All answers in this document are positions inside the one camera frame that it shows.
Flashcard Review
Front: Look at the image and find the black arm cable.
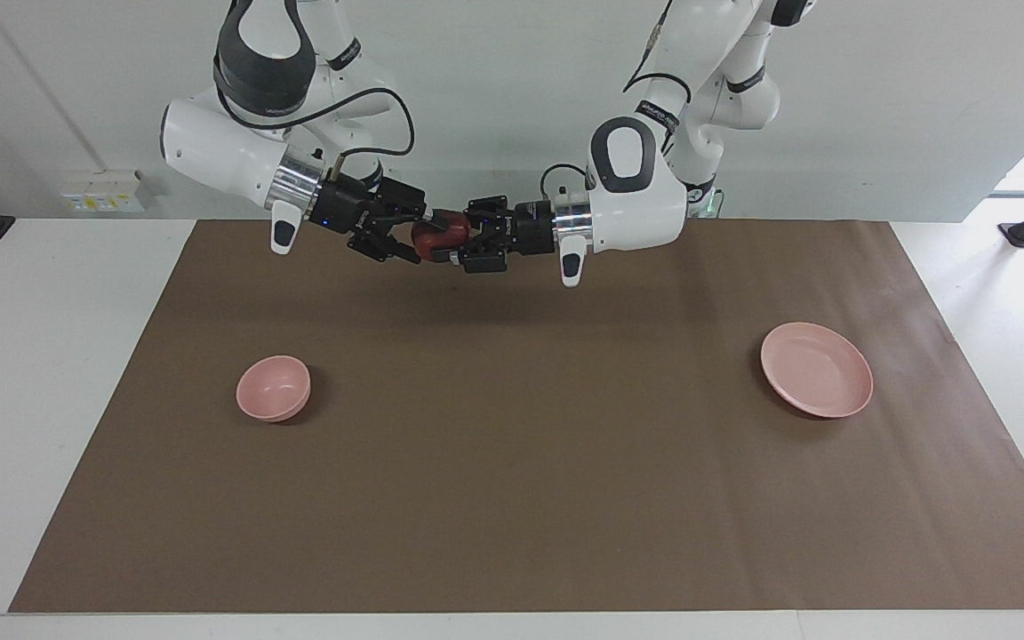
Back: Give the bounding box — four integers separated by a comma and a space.
219, 84, 415, 183
540, 163, 588, 201

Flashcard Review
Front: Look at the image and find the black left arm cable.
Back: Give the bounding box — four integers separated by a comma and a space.
540, 163, 588, 201

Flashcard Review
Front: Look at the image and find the pink plate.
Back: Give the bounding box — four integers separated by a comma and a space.
760, 322, 875, 420

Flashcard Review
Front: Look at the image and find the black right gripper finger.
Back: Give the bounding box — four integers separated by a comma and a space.
377, 180, 433, 223
350, 229, 422, 265

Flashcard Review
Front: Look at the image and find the dark red apple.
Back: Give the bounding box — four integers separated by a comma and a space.
412, 210, 475, 263

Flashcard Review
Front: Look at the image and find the white wall socket box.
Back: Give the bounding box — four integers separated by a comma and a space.
59, 169, 157, 214

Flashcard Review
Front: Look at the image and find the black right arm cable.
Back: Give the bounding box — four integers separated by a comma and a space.
219, 84, 415, 183

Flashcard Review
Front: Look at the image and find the pink bowl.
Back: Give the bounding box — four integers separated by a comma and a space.
236, 356, 313, 423

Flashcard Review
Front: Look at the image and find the brown table mat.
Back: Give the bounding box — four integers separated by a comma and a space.
8, 220, 1024, 614

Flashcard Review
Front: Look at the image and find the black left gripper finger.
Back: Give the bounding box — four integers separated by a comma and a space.
452, 238, 513, 275
468, 196, 511, 230

